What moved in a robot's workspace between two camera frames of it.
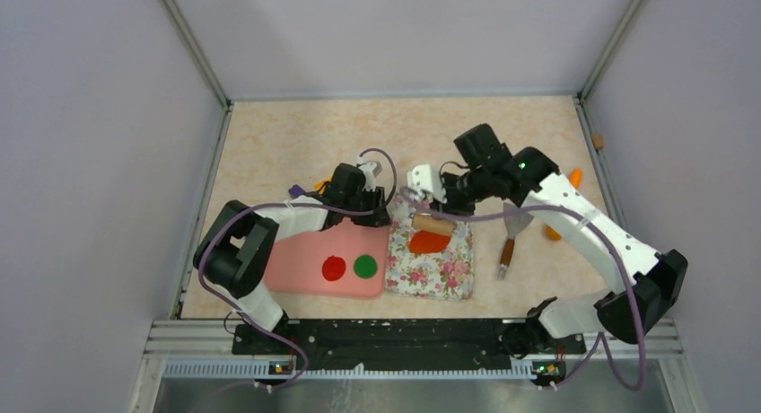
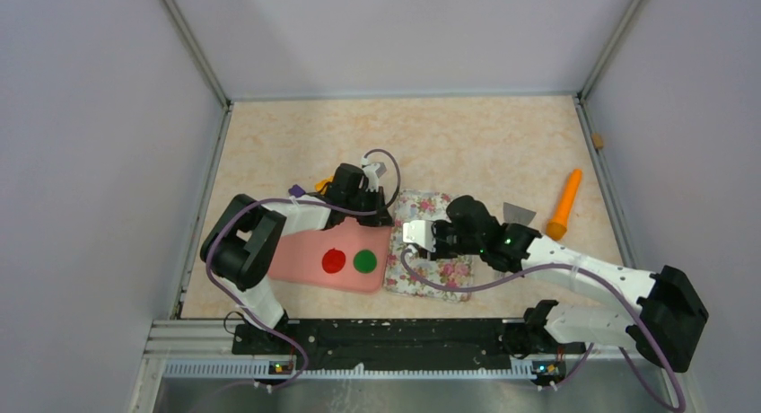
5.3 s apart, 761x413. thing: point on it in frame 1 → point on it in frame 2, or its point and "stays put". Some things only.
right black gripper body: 463,191 → 449,244
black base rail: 404,343 stays put
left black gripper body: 364,200 stays put
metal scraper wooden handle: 514,224 stays put
